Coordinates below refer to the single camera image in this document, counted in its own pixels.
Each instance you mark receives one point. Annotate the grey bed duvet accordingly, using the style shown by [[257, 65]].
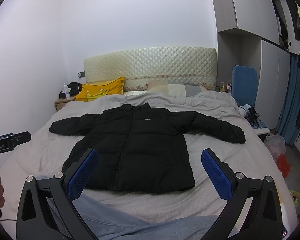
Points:
[[44, 155]]

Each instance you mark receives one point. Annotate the wall socket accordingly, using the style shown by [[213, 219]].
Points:
[[81, 74]]

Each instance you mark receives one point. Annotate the cream quilted headboard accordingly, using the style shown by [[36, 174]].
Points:
[[141, 66]]

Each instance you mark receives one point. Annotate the black puffer jacket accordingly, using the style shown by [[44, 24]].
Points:
[[141, 148]]

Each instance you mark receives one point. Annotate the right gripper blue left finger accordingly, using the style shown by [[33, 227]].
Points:
[[34, 218]]

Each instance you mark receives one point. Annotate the bottles on side shelf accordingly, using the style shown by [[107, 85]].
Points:
[[224, 87]]

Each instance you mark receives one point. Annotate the white grey wardrobe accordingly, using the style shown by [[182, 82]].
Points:
[[258, 34]]

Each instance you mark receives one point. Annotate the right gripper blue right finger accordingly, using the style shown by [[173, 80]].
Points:
[[264, 217]]

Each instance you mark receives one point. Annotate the black bag on nightstand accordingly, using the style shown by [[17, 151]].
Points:
[[74, 89]]

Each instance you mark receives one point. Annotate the yellow crown pillow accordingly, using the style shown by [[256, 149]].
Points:
[[91, 92]]

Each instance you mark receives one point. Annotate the blue curtain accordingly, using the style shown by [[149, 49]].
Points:
[[287, 122]]

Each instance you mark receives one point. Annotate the person's jeans leg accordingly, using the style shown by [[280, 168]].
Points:
[[108, 223]]

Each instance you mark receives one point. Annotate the grey beige patchwork pillow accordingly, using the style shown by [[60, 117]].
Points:
[[175, 89]]

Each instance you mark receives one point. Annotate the wooden nightstand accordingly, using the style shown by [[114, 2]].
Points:
[[60, 103]]

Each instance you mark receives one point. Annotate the red plastic bag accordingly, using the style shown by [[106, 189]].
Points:
[[283, 165]]

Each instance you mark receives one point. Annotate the blue chair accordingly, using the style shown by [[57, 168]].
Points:
[[244, 85]]

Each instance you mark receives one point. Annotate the white plastic bag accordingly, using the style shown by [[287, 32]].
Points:
[[276, 145]]

